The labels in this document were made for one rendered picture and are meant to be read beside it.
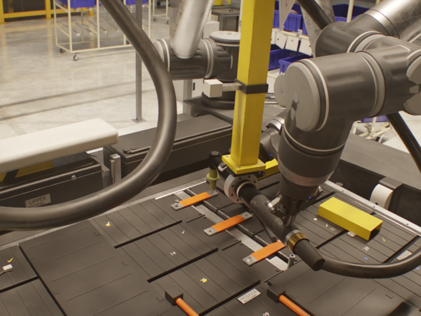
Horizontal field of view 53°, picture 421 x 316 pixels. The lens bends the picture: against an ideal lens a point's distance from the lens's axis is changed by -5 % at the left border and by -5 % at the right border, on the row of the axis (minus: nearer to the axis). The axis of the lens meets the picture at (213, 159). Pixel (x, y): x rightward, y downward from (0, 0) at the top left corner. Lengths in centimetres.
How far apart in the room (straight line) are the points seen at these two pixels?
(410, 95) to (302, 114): 18
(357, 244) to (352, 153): 81
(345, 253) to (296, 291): 21
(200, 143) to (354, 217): 53
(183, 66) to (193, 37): 17
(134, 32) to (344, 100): 34
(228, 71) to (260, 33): 124
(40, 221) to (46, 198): 62
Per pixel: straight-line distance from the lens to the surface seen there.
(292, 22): 374
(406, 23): 91
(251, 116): 102
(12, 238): 118
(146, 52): 72
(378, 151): 201
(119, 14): 74
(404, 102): 73
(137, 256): 104
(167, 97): 68
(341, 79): 65
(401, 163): 194
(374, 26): 88
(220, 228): 115
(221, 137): 146
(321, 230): 119
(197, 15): 191
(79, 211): 58
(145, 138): 138
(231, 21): 580
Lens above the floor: 166
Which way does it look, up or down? 26 degrees down
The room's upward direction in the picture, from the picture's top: 4 degrees clockwise
